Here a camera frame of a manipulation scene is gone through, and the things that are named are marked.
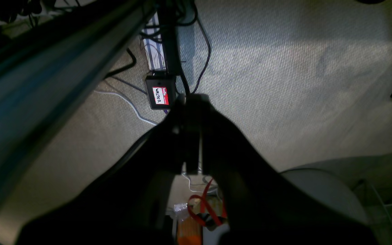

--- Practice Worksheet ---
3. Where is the black cable on floor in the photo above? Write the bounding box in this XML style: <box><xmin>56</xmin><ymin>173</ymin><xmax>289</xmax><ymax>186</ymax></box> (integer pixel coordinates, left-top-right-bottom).
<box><xmin>174</xmin><ymin>14</ymin><xmax>212</xmax><ymax>96</ymax></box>

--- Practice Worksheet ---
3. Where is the orange object on floor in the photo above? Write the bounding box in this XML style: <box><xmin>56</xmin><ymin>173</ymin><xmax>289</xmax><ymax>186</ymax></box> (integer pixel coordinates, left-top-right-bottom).
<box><xmin>176</xmin><ymin>217</ymin><xmax>202</xmax><ymax>245</ymax></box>

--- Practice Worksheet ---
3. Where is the white cable on floor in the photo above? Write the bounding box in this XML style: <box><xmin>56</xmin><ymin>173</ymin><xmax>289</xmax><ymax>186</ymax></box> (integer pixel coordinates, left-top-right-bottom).
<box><xmin>93</xmin><ymin>89</ymin><xmax>158</xmax><ymax>126</ymax></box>

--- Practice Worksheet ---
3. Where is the red strap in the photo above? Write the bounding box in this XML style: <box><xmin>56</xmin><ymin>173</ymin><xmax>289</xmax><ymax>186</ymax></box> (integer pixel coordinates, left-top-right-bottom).
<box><xmin>187</xmin><ymin>178</ymin><xmax>227</xmax><ymax>228</ymax></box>

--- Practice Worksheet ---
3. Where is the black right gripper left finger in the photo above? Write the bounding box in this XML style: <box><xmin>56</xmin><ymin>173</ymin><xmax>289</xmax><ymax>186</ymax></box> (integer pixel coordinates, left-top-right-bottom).
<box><xmin>16</xmin><ymin>101</ymin><xmax>202</xmax><ymax>245</ymax></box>

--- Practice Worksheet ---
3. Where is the black box with name label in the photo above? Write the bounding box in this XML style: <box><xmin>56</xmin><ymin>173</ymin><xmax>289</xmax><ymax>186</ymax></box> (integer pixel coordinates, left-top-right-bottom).
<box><xmin>145</xmin><ymin>76</ymin><xmax>176</xmax><ymax>110</ymax></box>

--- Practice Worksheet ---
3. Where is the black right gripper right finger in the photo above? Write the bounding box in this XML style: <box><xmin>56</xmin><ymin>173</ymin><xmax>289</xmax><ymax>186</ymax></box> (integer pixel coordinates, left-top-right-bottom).
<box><xmin>199</xmin><ymin>95</ymin><xmax>378</xmax><ymax>245</ymax></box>

